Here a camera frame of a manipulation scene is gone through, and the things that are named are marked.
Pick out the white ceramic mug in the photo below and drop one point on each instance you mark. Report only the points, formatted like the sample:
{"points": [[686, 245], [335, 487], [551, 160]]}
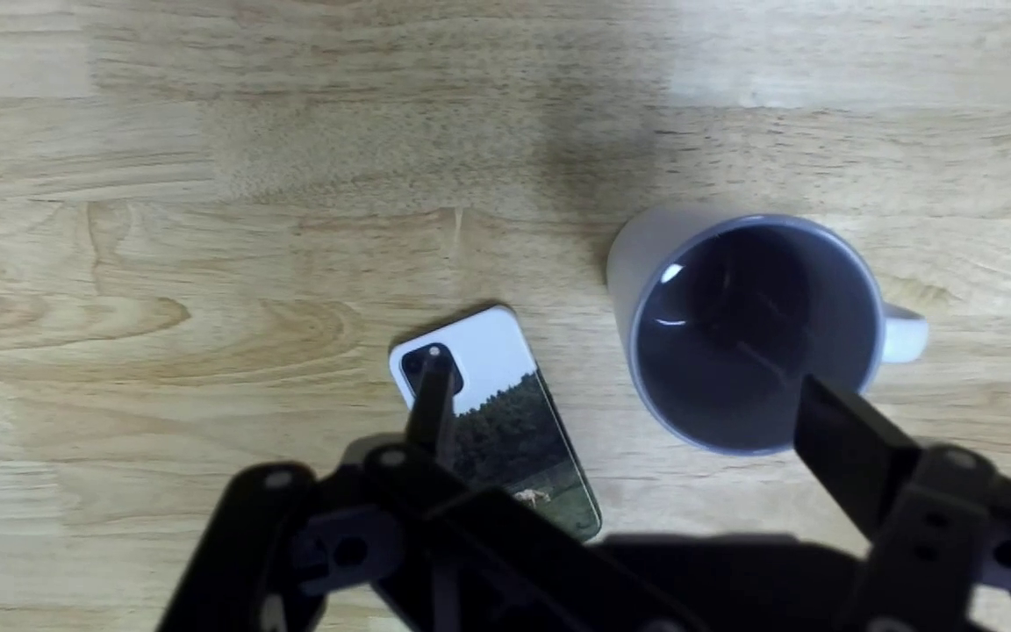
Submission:
{"points": [[751, 336]]}

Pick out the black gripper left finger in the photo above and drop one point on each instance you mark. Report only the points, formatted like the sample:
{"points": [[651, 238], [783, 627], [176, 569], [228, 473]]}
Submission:
{"points": [[430, 407]]}

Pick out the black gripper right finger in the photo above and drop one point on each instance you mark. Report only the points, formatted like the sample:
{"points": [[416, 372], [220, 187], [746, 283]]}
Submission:
{"points": [[859, 450]]}

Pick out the smartphone with landscape photo case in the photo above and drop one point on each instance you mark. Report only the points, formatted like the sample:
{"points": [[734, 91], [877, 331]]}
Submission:
{"points": [[506, 374]]}

